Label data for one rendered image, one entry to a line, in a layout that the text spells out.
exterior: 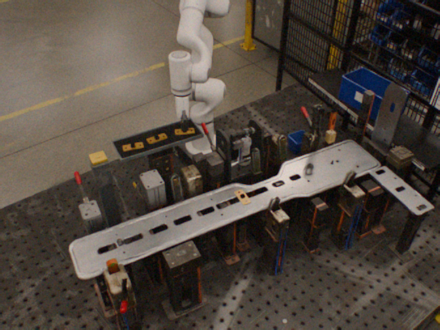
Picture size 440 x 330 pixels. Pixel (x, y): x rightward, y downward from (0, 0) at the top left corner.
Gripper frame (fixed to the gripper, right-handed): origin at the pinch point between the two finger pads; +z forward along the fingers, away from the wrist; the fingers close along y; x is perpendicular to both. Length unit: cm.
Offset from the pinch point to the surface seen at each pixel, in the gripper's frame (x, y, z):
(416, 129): 113, -2, 18
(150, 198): -16.8, 27.6, 15.4
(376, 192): 79, 32, 23
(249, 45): 94, -294, 116
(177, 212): -6.5, 31.7, 21.1
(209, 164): 9.2, 12.8, 13.7
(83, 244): -43, 42, 21
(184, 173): -1.9, 18.0, 13.1
